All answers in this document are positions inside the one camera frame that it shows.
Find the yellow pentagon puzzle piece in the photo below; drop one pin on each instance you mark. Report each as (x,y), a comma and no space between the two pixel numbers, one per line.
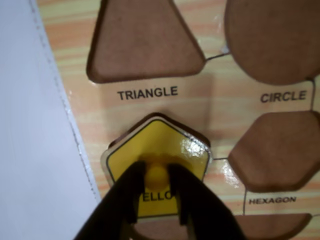
(160,140)

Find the wooden shape puzzle board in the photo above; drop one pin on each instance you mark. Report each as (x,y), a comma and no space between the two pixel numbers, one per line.
(225,120)

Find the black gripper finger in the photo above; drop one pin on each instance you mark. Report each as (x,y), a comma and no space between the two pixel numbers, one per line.
(117,200)
(207,207)

